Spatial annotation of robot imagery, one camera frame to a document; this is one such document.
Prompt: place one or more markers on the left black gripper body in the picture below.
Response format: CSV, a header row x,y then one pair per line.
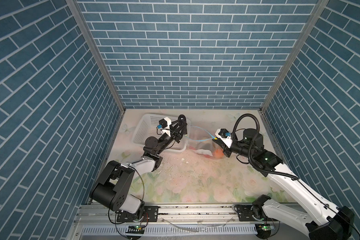
x,y
173,137

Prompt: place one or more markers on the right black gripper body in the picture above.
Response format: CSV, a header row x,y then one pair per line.
x,y
238,147

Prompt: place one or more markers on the clear zip bag blue zipper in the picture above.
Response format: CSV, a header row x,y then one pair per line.
x,y
200,141

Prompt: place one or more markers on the dark toy eggplant green stem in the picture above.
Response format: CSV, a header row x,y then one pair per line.
x,y
204,147

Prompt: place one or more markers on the orange toy tangerine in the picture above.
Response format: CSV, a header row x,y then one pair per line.
x,y
218,154

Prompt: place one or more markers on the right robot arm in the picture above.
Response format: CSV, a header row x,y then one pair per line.
x,y
320,220

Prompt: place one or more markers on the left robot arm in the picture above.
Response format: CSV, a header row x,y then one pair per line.
x,y
111,188

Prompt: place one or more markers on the white plastic perforated basket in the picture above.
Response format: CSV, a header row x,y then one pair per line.
x,y
147,127

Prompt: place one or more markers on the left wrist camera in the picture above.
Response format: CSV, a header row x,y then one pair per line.
x,y
164,126

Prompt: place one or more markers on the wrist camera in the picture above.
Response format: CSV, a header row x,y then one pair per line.
x,y
164,126
225,136

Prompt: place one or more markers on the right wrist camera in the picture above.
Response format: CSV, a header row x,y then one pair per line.
x,y
225,136

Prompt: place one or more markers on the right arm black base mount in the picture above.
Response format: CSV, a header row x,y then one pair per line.
x,y
247,213

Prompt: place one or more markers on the aluminium front rail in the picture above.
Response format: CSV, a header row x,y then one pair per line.
x,y
200,214

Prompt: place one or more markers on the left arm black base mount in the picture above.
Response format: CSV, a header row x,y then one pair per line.
x,y
143,214

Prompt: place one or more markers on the white slotted cable duct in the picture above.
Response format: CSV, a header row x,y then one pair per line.
x,y
170,230

